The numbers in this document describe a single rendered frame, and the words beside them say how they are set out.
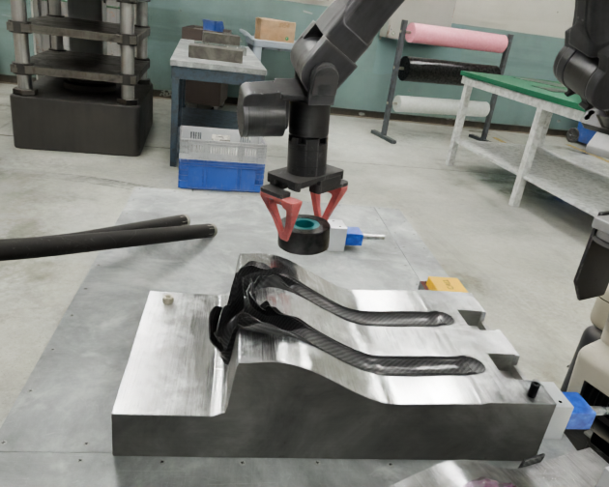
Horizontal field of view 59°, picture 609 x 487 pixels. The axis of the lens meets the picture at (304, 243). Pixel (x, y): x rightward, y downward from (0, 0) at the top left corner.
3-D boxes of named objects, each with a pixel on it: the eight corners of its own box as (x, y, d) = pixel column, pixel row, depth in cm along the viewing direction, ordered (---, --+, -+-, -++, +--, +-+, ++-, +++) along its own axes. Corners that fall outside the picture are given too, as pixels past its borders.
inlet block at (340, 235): (378, 243, 123) (382, 221, 120) (385, 252, 118) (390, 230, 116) (322, 241, 120) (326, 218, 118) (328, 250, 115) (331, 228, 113)
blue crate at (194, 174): (257, 176, 423) (260, 149, 414) (263, 194, 386) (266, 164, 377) (179, 171, 410) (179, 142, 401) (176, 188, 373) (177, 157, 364)
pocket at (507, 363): (510, 377, 72) (519, 354, 71) (530, 404, 68) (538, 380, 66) (479, 375, 72) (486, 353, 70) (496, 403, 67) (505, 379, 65)
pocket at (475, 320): (478, 331, 82) (485, 311, 81) (494, 352, 77) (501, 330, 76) (450, 329, 81) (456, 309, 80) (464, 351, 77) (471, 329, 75)
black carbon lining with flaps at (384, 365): (445, 322, 80) (460, 266, 76) (489, 393, 66) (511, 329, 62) (210, 309, 75) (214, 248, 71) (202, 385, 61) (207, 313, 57)
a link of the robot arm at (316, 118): (336, 95, 72) (324, 87, 77) (287, 94, 70) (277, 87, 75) (333, 145, 75) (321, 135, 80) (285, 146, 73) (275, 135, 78)
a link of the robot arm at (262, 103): (342, 66, 66) (323, 40, 72) (249, 64, 63) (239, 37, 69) (327, 150, 74) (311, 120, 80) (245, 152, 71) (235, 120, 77)
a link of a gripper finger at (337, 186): (282, 227, 84) (285, 170, 80) (313, 215, 89) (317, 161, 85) (315, 242, 80) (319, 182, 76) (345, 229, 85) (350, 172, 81)
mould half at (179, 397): (457, 339, 89) (478, 267, 84) (534, 461, 66) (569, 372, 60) (149, 325, 82) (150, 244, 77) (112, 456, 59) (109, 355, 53)
